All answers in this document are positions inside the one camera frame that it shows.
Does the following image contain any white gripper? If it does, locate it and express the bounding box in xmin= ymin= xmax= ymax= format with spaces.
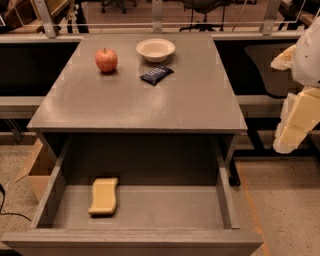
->
xmin=271 ymin=17 xmax=320 ymax=154

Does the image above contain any yellow sponge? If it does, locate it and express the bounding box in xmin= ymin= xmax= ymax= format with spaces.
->
xmin=88 ymin=178 xmax=118 ymax=216

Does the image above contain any grey cabinet counter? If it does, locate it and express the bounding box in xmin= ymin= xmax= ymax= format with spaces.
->
xmin=28 ymin=33 xmax=247 ymax=153

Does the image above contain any open grey top drawer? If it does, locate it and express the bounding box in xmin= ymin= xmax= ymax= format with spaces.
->
xmin=2 ymin=134 xmax=263 ymax=256

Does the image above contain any grey side bench right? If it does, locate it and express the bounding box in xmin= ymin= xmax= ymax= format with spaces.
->
xmin=237 ymin=94 xmax=298 ymax=120

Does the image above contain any grey side bench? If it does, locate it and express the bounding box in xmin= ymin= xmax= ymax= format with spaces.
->
xmin=237 ymin=94 xmax=298 ymax=120
xmin=0 ymin=96 xmax=44 ymax=119

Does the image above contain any black office chair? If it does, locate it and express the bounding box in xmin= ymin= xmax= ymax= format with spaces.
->
xmin=179 ymin=0 xmax=233 ymax=32

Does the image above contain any dark blue snack packet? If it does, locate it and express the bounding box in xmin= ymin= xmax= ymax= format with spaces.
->
xmin=140 ymin=65 xmax=173 ymax=86

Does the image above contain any white bowl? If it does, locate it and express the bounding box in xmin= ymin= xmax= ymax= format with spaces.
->
xmin=136 ymin=39 xmax=175 ymax=63

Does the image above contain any red apple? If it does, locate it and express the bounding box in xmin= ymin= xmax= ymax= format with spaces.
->
xmin=95 ymin=48 xmax=118 ymax=73

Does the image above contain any metal railing with glass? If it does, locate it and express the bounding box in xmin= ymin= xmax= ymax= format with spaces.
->
xmin=0 ymin=0 xmax=319 ymax=38

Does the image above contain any cardboard box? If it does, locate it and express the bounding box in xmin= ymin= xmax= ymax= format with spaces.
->
xmin=14 ymin=139 xmax=54 ymax=201

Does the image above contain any grey side bench left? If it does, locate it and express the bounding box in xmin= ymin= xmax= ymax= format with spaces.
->
xmin=0 ymin=96 xmax=44 ymax=119

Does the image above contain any black cable on floor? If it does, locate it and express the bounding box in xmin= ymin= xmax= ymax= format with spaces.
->
xmin=0 ymin=183 xmax=33 ymax=222

